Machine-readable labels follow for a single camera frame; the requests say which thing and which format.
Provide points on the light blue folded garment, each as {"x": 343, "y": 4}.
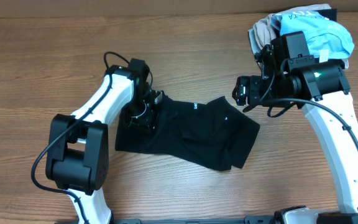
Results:
{"x": 320, "y": 33}

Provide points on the grey folded garment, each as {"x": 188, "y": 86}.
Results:
{"x": 253, "y": 43}

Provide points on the black folded garment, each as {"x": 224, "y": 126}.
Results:
{"x": 331, "y": 14}

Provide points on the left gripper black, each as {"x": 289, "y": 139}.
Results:
{"x": 148, "y": 121}

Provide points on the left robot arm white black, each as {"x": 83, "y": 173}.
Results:
{"x": 78, "y": 154}

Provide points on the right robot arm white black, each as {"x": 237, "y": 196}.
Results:
{"x": 322, "y": 92}

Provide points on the black t-shirt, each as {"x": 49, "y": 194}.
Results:
{"x": 215, "y": 135}

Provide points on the beige folded garment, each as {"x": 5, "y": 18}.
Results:
{"x": 268, "y": 28}

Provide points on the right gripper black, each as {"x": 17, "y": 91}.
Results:
{"x": 254, "y": 83}

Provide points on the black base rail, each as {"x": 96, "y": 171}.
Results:
{"x": 191, "y": 221}

